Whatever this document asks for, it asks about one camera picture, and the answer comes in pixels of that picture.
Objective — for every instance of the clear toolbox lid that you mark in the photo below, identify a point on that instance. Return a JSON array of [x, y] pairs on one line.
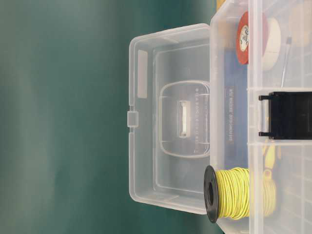
[[169, 117]]

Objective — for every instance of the clear plastic toolbox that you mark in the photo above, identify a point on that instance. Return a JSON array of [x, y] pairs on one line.
[[259, 47]]

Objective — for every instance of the black toolbox latch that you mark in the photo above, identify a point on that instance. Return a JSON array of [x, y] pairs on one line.
[[290, 115]]

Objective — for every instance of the blue box with label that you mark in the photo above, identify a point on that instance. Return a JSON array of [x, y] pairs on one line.
[[235, 103]]

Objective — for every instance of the red tape roll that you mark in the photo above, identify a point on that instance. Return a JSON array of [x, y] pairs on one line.
[[243, 38]]

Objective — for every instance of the white tape roll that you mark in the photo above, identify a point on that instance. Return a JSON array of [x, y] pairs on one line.
[[272, 43]]

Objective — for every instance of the yellow wire spool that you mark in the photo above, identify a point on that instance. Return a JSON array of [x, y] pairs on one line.
[[227, 193]]

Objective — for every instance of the yellow handled screwdriver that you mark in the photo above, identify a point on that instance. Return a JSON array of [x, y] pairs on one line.
[[271, 159]]

